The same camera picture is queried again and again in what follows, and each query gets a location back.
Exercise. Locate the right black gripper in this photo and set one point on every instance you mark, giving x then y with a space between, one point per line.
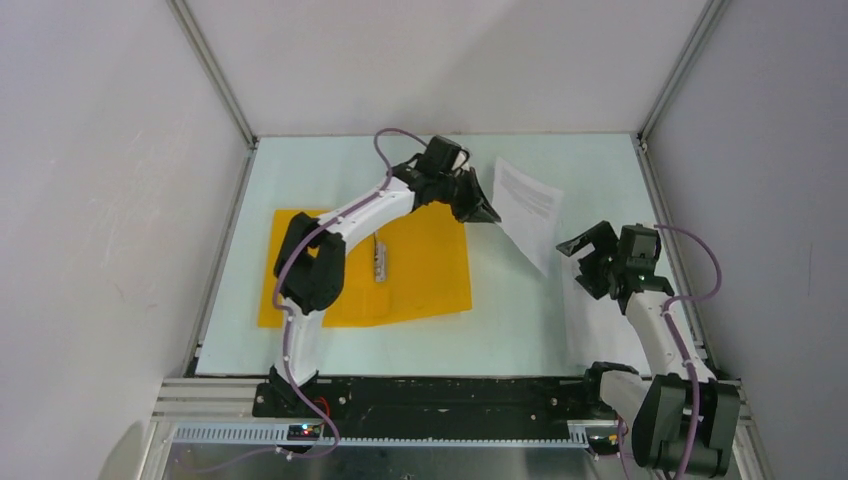
601 236

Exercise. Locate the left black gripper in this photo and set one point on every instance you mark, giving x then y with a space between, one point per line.
476 207

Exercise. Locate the printed paper sheet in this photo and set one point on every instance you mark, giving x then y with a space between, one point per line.
530 212
596 330

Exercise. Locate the orange plastic folder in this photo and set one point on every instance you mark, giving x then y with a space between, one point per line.
428 273

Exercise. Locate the metal folder clip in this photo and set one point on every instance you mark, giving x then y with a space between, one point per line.
380 259

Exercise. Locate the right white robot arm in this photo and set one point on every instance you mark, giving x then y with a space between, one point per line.
681 420

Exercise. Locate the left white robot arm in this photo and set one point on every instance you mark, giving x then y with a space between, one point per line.
310 265

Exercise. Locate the right controller board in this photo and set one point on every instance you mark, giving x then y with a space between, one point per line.
604 445

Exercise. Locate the controller board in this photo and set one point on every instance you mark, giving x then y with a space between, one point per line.
304 432
604 445

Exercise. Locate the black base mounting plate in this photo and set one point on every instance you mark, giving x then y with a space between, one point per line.
437 408

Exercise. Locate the left controller board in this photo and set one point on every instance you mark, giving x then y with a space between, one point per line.
304 432

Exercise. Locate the aluminium frame rail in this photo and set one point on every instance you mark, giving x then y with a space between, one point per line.
221 409

